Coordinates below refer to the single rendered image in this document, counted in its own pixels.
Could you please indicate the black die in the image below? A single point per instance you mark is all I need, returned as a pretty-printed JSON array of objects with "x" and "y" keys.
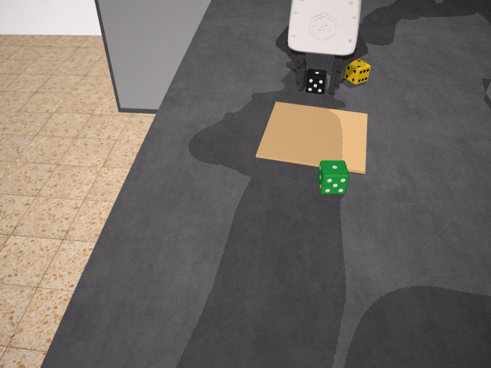
[{"x": 315, "y": 82}]

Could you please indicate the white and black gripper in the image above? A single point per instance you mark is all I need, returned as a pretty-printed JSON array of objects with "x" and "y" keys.
[{"x": 329, "y": 27}]

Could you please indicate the yellow die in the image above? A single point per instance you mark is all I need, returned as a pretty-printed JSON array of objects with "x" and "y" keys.
[{"x": 357, "y": 72}]

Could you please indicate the tan flat mat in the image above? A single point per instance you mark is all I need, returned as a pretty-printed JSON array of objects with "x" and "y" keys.
[{"x": 307, "y": 135}]

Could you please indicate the green die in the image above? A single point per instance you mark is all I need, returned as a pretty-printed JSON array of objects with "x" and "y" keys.
[{"x": 333, "y": 177}]

